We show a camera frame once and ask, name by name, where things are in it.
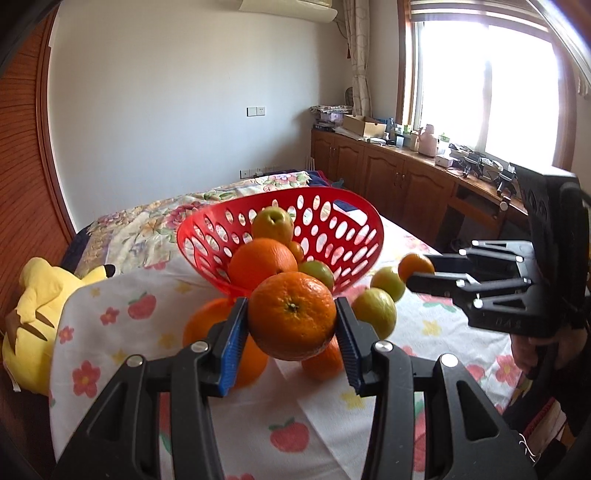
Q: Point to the red perforated plastic basket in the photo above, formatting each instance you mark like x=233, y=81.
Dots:
x=231, y=290

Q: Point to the pile of folded items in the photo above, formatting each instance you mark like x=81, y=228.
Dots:
x=330, y=115

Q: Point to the green apple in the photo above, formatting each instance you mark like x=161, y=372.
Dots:
x=272, y=226

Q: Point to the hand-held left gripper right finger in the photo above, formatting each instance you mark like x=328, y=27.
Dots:
x=351, y=350

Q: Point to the person's right hand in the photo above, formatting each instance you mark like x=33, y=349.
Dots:
x=526, y=355

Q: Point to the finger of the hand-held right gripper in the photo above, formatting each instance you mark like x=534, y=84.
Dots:
x=429, y=284
x=450, y=264

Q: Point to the large green lime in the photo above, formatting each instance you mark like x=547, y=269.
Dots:
x=318, y=273

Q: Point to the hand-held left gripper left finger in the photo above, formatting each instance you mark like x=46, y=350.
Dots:
x=231, y=344

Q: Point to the white wall switch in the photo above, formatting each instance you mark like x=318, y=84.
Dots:
x=256, y=110

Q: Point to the wooden framed window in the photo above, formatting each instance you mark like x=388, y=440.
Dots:
x=485, y=83

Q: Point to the strawberry print white cloth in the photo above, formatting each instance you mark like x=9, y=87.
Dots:
x=323, y=415

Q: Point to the white kettle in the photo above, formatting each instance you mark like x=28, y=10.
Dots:
x=427, y=143

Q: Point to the black tripod device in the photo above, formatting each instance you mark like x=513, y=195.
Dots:
x=485, y=168

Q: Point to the yellow plush toy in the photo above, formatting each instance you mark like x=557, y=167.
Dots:
x=41, y=295

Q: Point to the white wall socket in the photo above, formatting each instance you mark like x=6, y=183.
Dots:
x=249, y=173

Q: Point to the open cardboard box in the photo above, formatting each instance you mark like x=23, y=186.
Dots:
x=362, y=127

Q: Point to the wooden sideboard cabinet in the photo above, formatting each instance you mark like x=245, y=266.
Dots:
x=401, y=184

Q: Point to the large orange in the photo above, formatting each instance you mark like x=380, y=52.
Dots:
x=261, y=263
x=203, y=321

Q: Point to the patterned beige curtain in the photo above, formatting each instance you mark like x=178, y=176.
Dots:
x=358, y=55

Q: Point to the small white box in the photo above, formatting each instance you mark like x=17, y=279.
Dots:
x=444, y=161

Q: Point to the wall air conditioner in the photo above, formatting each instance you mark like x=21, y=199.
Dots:
x=286, y=9

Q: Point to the floral quilt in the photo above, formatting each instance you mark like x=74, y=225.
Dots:
x=138, y=230

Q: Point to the wooden wardrobe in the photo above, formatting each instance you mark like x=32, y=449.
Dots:
x=23, y=161

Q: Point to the small tangerine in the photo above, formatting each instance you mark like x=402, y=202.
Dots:
x=297, y=252

